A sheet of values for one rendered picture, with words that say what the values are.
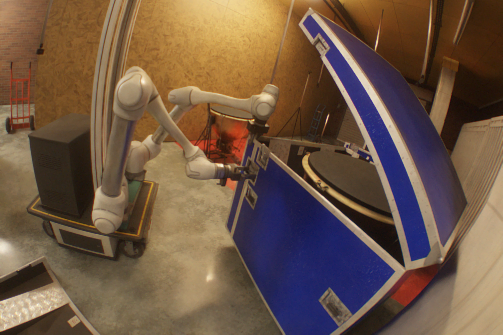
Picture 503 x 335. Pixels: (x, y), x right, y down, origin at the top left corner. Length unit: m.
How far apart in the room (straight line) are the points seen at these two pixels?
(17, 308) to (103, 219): 0.91
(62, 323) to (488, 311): 1.68
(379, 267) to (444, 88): 4.70
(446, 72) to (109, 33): 5.38
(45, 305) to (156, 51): 3.13
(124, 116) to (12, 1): 6.22
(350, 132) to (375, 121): 7.86
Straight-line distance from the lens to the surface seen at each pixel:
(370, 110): 0.72
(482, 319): 0.61
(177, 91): 1.36
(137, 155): 1.61
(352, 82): 0.80
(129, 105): 0.78
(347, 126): 8.59
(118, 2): 1.23
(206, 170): 1.12
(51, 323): 1.51
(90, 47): 3.10
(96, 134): 1.27
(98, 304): 1.49
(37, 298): 1.57
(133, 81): 0.78
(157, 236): 1.81
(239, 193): 1.47
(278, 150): 1.51
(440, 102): 5.11
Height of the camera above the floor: 1.30
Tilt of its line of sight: 17 degrees down
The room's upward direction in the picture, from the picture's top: 15 degrees clockwise
